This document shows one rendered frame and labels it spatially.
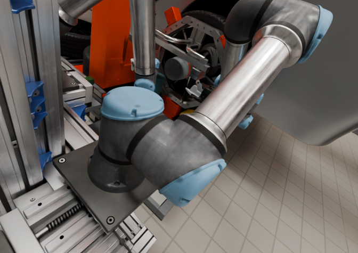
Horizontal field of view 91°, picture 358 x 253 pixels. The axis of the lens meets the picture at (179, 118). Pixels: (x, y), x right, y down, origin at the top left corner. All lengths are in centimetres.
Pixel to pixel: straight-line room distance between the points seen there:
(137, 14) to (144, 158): 43
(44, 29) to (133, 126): 24
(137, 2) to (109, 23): 60
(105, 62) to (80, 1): 54
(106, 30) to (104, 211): 98
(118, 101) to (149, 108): 6
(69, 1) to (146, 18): 29
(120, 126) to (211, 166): 17
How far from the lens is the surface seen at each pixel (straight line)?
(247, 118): 87
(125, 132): 33
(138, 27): 61
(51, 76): 48
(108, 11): 118
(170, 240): 136
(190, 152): 29
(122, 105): 32
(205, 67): 92
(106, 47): 122
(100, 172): 45
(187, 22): 119
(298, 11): 51
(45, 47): 45
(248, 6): 53
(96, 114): 170
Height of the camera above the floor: 124
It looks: 35 degrees down
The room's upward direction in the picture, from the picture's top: 24 degrees clockwise
